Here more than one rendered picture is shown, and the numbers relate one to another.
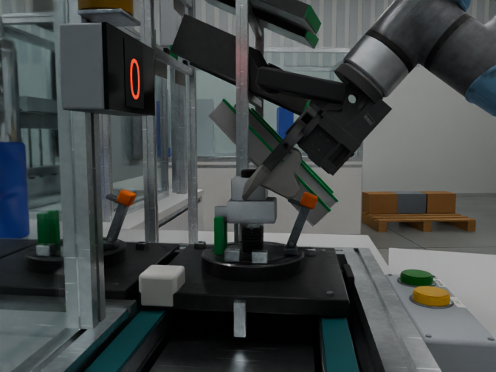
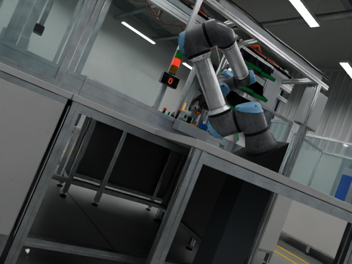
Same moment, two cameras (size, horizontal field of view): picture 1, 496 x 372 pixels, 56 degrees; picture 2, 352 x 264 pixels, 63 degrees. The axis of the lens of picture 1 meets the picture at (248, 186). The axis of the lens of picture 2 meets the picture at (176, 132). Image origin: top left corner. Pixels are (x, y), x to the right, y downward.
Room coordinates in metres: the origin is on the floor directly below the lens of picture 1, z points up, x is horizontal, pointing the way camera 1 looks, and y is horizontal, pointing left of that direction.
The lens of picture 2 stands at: (-0.49, -1.53, 0.80)
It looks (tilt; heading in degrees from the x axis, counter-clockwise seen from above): 3 degrees up; 55
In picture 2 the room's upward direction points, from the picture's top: 22 degrees clockwise
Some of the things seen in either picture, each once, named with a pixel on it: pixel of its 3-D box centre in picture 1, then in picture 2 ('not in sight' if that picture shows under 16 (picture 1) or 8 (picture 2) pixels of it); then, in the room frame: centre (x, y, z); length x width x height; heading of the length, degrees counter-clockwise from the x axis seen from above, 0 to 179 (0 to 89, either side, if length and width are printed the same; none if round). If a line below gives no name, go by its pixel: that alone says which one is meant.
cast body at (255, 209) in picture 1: (244, 195); (191, 111); (0.63, 0.00, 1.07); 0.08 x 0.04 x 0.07; 83
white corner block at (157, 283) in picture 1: (162, 286); not in sight; (0.54, 0.10, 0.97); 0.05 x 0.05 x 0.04; 83
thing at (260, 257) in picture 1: (260, 256); not in sight; (0.57, -0.02, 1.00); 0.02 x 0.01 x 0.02; 83
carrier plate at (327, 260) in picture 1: (252, 272); not in sight; (0.62, -0.01, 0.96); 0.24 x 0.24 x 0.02; 83
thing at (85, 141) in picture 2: not in sight; (166, 179); (1.53, 1.21, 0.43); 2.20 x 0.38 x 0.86; 173
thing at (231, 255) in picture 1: (232, 255); not in sight; (0.58, 0.02, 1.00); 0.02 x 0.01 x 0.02; 83
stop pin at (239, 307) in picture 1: (240, 318); not in sight; (0.50, 0.01, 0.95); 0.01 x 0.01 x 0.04; 83
